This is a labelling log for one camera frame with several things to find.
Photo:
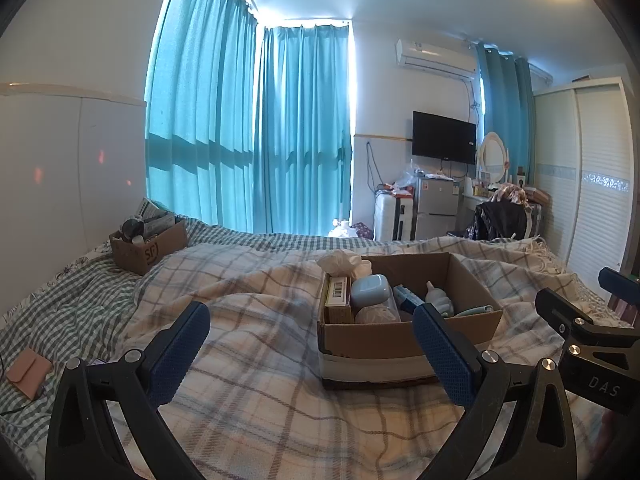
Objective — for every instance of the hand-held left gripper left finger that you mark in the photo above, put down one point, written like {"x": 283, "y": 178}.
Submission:
{"x": 180, "y": 355}

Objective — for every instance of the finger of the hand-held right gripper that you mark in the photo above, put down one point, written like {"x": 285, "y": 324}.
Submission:
{"x": 622, "y": 287}
{"x": 560, "y": 312}

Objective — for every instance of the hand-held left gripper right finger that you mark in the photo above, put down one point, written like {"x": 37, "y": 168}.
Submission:
{"x": 445, "y": 360}

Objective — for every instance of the small white bottle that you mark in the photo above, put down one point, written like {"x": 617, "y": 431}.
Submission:
{"x": 442, "y": 305}

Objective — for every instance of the light green folding hanger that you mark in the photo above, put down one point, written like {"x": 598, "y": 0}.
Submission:
{"x": 475, "y": 311}

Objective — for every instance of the blue tube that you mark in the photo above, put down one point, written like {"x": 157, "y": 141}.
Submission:
{"x": 406, "y": 297}

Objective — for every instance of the large cardboard box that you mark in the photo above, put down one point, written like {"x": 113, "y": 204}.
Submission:
{"x": 370, "y": 345}

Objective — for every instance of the light blue case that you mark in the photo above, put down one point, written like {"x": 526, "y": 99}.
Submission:
{"x": 370, "y": 290}

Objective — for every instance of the beige medicine box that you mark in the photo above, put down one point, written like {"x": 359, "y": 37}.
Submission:
{"x": 336, "y": 290}

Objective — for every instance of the white tissue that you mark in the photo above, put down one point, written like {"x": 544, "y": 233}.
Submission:
{"x": 337, "y": 261}

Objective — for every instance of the plaid fringed blanket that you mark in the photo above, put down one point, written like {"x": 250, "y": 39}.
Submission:
{"x": 260, "y": 310}

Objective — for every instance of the small cardboard box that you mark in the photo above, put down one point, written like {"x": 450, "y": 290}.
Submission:
{"x": 155, "y": 250}

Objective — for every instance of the black jacket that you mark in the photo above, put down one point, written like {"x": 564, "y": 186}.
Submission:
{"x": 500, "y": 220}

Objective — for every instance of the green checkered bed sheet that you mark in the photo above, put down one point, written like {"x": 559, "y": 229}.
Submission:
{"x": 65, "y": 300}

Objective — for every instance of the patterned cloth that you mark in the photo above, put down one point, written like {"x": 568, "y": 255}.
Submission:
{"x": 510, "y": 194}

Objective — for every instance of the white sliding wardrobe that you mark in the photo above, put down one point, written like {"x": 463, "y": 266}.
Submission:
{"x": 590, "y": 160}

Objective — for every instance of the dark round object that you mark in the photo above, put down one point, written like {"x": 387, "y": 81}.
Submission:
{"x": 134, "y": 230}

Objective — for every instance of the white green packet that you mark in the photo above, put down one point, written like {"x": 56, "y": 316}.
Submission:
{"x": 150, "y": 210}

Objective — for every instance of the silver small fridge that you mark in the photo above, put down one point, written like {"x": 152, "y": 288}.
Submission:
{"x": 435, "y": 210}

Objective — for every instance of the purple patterned bag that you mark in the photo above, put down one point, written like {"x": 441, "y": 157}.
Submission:
{"x": 364, "y": 231}

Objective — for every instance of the pink wallet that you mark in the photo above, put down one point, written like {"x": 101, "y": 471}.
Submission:
{"x": 27, "y": 370}

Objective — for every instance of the white suitcase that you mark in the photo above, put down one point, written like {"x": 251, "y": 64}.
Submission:
{"x": 387, "y": 217}

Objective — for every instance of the white plastic bag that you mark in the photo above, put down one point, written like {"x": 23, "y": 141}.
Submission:
{"x": 342, "y": 230}

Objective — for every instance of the oval white mirror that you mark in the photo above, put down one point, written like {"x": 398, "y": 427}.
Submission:
{"x": 492, "y": 155}

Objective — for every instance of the clear plastic bag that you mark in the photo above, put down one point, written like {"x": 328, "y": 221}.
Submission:
{"x": 407, "y": 180}

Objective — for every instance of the narrow teal curtain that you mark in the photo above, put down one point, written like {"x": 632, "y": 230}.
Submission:
{"x": 500, "y": 100}

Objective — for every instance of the wide teal window curtain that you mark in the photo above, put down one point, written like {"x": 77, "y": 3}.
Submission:
{"x": 200, "y": 110}

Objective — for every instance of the white air conditioner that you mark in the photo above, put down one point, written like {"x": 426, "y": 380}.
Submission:
{"x": 435, "y": 55}

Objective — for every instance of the black wall television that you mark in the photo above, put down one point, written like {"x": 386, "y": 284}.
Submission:
{"x": 442, "y": 135}

